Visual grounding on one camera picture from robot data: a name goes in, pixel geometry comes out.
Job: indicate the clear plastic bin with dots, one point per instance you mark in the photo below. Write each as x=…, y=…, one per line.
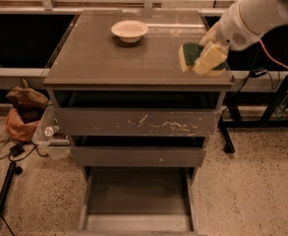
x=58, y=146

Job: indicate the white bowl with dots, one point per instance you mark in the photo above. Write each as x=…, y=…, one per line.
x=129, y=31

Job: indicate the grey top drawer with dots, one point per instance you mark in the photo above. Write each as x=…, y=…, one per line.
x=137, y=122

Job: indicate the grey middle drawer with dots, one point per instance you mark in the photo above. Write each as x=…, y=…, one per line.
x=138, y=157

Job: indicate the black table frame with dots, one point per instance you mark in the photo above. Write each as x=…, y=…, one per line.
x=274, y=115

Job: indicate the grey open bottom drawer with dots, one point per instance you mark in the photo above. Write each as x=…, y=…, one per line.
x=138, y=202

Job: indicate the orange cloth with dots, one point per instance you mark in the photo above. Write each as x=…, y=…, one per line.
x=17, y=129

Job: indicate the grey drawer cabinet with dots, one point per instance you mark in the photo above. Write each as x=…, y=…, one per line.
x=96, y=69

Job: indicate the black stand leg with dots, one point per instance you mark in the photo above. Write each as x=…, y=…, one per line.
x=12, y=170

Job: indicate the clear plastic bottle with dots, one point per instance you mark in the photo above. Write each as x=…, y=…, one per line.
x=51, y=130

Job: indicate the small black floor adapter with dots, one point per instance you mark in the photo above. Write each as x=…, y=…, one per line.
x=16, y=150

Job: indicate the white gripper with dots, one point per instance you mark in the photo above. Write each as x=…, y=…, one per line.
x=234, y=29

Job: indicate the brown cloth bag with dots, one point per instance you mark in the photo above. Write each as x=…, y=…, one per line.
x=30, y=103

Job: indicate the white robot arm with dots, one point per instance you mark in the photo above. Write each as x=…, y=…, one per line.
x=261, y=16

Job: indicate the black power adapter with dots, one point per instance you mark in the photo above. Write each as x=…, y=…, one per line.
x=255, y=73

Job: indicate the green and yellow sponge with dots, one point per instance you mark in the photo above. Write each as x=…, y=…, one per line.
x=188, y=54

